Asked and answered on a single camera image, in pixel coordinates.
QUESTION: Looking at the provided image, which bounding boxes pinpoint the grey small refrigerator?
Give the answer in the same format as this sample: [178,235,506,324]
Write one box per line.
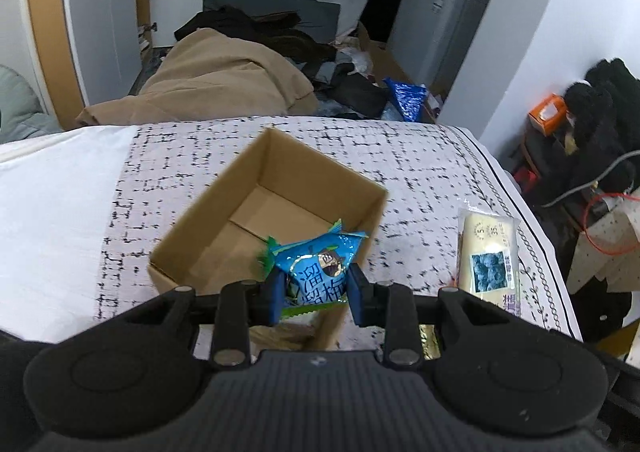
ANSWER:
[386,0,489,94]

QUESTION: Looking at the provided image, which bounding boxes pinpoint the white wardrobe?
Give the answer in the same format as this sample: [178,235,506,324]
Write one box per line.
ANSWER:
[1,0,202,129]

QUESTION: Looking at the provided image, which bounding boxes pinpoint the blue plum candy packet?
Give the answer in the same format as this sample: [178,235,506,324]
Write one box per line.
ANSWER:
[257,219,369,319]

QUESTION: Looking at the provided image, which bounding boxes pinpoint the blue foil bag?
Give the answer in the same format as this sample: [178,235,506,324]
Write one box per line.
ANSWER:
[383,77,428,123]

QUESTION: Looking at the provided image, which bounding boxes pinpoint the cream long cake packet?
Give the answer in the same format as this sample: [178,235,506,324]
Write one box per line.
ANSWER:
[456,207,521,316]

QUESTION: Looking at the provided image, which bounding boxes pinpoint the black fuzzy garment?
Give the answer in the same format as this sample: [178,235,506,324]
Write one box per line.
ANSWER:
[525,59,639,206]

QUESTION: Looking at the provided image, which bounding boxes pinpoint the tan blanket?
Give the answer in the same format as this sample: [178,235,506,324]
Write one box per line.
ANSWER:
[76,28,319,126]

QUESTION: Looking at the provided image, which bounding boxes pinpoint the brown cardboard box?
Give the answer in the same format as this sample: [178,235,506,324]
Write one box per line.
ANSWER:
[147,126,391,352]

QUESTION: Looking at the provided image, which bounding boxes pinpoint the white cable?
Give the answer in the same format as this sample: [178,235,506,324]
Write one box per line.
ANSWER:
[541,148,640,210]

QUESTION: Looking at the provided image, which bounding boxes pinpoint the red cable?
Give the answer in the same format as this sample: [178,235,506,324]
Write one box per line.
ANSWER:
[580,191,640,255]

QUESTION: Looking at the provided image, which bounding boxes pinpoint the black clothes pile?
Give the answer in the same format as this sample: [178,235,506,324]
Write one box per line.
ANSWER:
[174,6,390,120]

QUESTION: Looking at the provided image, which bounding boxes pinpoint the orange tissue box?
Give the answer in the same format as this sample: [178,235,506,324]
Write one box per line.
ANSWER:
[528,94,567,137]

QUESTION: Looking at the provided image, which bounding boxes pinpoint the patterned white bed sheet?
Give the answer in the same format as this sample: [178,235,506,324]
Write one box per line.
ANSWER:
[0,115,584,360]

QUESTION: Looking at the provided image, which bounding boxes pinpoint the cream dotted cloth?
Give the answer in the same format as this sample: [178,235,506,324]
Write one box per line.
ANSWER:
[566,201,640,294]

